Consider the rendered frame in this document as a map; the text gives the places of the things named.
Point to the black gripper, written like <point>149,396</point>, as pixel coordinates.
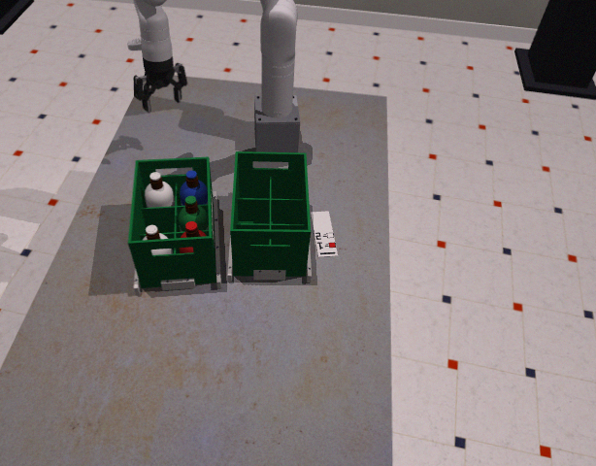
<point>152,78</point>

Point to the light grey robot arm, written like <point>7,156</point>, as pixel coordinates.
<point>277,38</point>

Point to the white paper pick list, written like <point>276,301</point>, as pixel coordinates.
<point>324,237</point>

